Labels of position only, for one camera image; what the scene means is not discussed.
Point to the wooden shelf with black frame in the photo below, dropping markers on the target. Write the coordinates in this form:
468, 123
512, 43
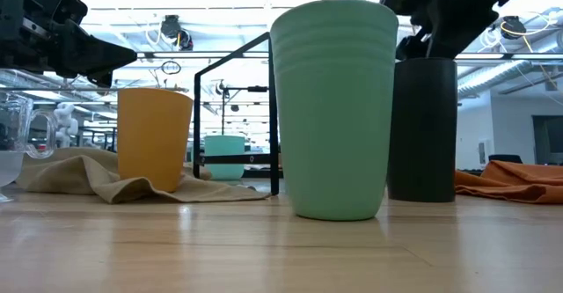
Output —
228, 158

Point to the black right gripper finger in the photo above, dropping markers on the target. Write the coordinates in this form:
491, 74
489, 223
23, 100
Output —
413, 49
448, 40

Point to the turquoise mug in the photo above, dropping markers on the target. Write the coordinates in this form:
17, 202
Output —
224, 145

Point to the black office chair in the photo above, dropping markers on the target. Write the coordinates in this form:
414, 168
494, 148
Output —
506, 158

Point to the beige cloth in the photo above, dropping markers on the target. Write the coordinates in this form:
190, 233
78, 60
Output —
70, 174

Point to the orange plastic cup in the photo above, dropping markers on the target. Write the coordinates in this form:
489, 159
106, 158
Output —
151, 139

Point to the tall black cup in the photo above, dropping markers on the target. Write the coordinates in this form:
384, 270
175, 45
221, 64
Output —
422, 130

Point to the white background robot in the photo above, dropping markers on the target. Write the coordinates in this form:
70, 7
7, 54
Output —
66, 126

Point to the orange cloth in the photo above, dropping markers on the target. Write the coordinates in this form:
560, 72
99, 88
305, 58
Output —
514, 183

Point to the black background stand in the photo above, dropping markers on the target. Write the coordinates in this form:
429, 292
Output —
223, 108

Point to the clear glass mug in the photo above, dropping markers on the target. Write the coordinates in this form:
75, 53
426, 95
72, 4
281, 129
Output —
11, 165

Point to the green ribbed plastic cup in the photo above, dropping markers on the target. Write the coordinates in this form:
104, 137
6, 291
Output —
334, 117

